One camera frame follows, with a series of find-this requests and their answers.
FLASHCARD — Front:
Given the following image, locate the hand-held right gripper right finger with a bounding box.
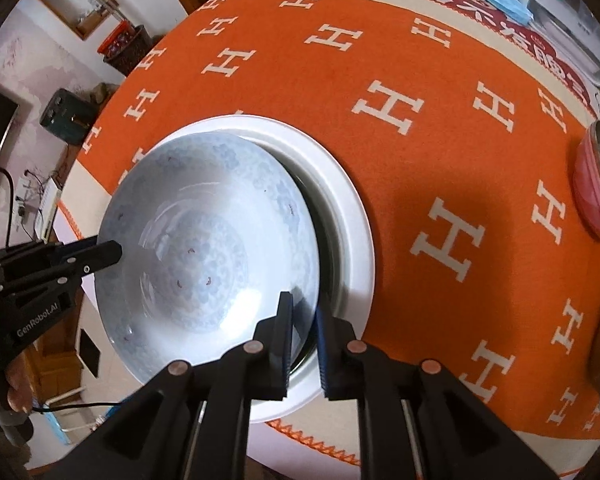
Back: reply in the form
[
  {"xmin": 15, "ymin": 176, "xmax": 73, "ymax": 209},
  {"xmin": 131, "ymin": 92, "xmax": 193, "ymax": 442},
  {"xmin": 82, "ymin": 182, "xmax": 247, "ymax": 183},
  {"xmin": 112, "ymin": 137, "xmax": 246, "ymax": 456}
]
[{"xmin": 314, "ymin": 305, "xmax": 561, "ymax": 480}]

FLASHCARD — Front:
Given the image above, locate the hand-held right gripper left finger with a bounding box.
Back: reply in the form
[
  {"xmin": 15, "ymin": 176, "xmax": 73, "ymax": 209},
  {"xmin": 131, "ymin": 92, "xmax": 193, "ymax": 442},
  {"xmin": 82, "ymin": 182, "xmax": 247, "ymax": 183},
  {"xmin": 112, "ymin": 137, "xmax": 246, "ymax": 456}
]
[{"xmin": 55, "ymin": 291, "xmax": 296, "ymax": 480}]

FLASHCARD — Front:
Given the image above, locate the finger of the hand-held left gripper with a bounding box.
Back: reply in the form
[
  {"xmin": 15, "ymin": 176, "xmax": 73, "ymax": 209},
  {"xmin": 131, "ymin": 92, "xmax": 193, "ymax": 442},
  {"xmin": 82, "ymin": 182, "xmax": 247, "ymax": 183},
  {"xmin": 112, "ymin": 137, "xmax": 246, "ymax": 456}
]
[
  {"xmin": 0, "ymin": 240, "xmax": 124, "ymax": 293},
  {"xmin": 0, "ymin": 238, "xmax": 100, "ymax": 271}
]

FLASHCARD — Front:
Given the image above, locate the blue patterned plate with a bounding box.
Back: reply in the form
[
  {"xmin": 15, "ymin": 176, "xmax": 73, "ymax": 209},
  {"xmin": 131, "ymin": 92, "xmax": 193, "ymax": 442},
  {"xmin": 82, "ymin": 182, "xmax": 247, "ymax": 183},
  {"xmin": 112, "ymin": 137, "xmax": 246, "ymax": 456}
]
[{"xmin": 94, "ymin": 132, "xmax": 322, "ymax": 367}]

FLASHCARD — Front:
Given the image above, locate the green plate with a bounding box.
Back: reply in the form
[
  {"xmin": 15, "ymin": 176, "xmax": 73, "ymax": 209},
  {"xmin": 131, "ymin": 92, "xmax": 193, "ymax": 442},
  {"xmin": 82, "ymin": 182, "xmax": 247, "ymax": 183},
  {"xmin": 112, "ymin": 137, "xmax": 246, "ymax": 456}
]
[{"xmin": 260, "ymin": 140, "xmax": 343, "ymax": 376}]

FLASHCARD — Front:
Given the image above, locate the white plate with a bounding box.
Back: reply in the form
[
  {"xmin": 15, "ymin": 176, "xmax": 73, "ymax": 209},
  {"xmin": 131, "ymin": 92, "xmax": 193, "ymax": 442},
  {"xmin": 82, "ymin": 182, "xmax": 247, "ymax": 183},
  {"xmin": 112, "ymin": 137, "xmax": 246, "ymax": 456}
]
[{"xmin": 145, "ymin": 115, "xmax": 376, "ymax": 423}]

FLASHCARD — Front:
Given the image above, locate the pink steel bowl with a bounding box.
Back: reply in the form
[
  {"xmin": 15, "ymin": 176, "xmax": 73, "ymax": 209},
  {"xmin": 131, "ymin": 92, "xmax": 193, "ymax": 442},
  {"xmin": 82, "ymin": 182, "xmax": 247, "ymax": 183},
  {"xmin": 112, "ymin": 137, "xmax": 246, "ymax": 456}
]
[{"xmin": 572, "ymin": 121, "xmax": 600, "ymax": 243}]

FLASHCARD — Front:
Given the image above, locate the person's left hand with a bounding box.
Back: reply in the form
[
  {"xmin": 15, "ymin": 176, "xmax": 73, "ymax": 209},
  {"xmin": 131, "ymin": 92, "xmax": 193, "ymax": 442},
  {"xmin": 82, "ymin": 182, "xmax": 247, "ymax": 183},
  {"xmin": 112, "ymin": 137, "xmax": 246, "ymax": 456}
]
[{"xmin": 5, "ymin": 355, "xmax": 35, "ymax": 416}]

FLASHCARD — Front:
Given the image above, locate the orange H-pattern tablecloth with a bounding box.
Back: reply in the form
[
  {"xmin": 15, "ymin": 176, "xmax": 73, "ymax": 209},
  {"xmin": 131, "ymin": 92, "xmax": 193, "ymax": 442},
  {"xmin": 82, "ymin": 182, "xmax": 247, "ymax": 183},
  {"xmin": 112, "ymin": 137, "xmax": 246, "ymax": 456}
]
[{"xmin": 77, "ymin": 0, "xmax": 600, "ymax": 480}]

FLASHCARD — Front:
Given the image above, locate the dark green appliance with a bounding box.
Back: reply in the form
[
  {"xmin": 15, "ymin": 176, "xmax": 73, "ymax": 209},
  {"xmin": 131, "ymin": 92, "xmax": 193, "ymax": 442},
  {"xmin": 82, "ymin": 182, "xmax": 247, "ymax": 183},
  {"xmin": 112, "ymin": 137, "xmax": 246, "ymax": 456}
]
[{"xmin": 40, "ymin": 89, "xmax": 98, "ymax": 143}]

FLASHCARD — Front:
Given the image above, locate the white storage box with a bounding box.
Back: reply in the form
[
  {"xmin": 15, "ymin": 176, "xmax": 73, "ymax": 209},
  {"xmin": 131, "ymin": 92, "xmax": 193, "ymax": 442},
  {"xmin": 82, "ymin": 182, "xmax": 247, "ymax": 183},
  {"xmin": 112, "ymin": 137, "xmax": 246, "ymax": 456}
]
[{"xmin": 525, "ymin": 0, "xmax": 600, "ymax": 86}]

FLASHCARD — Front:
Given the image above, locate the black cable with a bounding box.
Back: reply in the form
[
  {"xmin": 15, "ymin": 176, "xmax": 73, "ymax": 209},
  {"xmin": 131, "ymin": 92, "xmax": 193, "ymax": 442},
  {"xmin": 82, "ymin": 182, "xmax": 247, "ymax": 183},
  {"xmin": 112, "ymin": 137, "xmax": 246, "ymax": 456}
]
[{"xmin": 30, "ymin": 399, "xmax": 126, "ymax": 415}]

